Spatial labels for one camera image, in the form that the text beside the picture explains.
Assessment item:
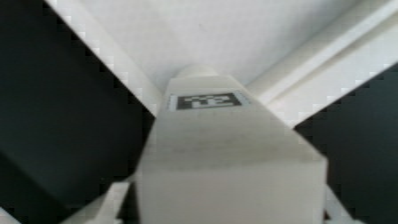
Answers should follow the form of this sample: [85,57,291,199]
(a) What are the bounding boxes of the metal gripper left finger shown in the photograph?
[60,181,131,224]

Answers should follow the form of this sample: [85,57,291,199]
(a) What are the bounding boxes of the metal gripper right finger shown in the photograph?
[323,189,366,224]

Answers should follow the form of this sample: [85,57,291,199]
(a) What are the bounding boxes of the white desk leg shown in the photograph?
[135,66,327,224]

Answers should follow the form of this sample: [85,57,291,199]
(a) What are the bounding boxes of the white square desk top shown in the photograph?
[44,0,361,111]

